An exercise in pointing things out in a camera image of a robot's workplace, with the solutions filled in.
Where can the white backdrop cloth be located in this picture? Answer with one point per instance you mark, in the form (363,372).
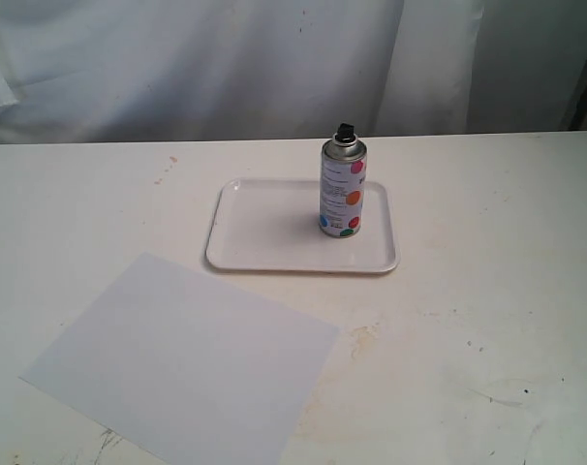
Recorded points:
(94,71)

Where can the white paper sheet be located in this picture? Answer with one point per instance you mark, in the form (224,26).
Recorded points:
(187,366)

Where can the spray paint can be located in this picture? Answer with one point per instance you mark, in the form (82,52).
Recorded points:
(342,179)

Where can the white plastic tray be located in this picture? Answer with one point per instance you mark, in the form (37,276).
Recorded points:
(272,225)

